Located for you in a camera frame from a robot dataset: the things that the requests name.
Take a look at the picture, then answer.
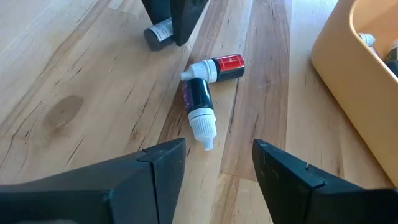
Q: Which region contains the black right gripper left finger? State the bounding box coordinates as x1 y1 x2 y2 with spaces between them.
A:
0 138 187 224

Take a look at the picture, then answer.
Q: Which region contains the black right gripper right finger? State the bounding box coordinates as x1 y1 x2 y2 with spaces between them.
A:
251 139 398 224

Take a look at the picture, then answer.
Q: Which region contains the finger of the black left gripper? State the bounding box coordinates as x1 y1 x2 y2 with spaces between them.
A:
141 0 173 26
169 0 210 48

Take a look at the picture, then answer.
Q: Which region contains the yellow plastic bin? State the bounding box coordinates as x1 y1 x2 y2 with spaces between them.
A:
310 0 398 187

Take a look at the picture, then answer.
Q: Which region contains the small red-label food coloring bottle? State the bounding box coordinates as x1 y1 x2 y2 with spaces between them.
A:
180 53 246 84

